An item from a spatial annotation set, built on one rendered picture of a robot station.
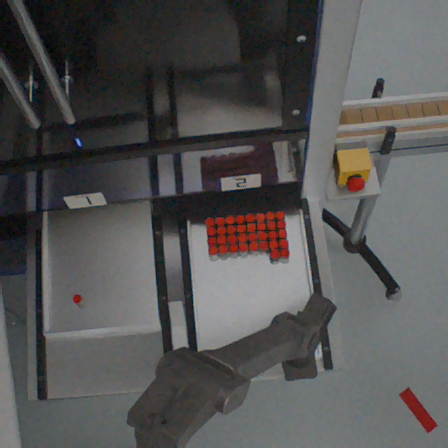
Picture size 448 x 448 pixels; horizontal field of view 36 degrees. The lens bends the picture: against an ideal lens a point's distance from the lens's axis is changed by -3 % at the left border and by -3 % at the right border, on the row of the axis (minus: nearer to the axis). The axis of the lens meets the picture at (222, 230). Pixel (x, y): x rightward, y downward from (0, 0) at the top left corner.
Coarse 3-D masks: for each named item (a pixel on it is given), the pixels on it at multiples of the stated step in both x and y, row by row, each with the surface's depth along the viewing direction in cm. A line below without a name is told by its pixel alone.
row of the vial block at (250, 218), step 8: (240, 216) 158; (248, 216) 158; (256, 216) 158; (264, 216) 157; (272, 216) 157; (280, 216) 157; (208, 224) 157; (216, 224) 158; (224, 224) 158; (232, 224) 158; (256, 224) 160
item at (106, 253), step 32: (64, 224) 164; (96, 224) 164; (128, 224) 163; (64, 256) 161; (96, 256) 161; (128, 256) 160; (64, 288) 158; (96, 288) 158; (128, 288) 158; (64, 320) 155; (96, 320) 155; (128, 320) 155
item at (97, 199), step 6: (66, 198) 149; (72, 198) 149; (78, 198) 149; (84, 198) 150; (90, 198) 150; (96, 198) 150; (102, 198) 151; (72, 204) 152; (78, 204) 152; (84, 204) 152; (90, 204) 153; (96, 204) 153; (102, 204) 153
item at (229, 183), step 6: (258, 174) 148; (222, 180) 149; (228, 180) 149; (234, 180) 149; (240, 180) 150; (246, 180) 150; (252, 180) 150; (258, 180) 150; (222, 186) 151; (228, 186) 152; (234, 186) 152; (246, 186) 153; (252, 186) 153; (258, 186) 153
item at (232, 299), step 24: (288, 216) 162; (192, 240) 161; (288, 240) 160; (192, 264) 156; (216, 264) 159; (240, 264) 158; (264, 264) 158; (288, 264) 158; (192, 288) 153; (216, 288) 157; (240, 288) 156; (264, 288) 156; (288, 288) 156; (312, 288) 152; (216, 312) 155; (240, 312) 154; (264, 312) 154; (288, 312) 154; (216, 336) 152; (240, 336) 152
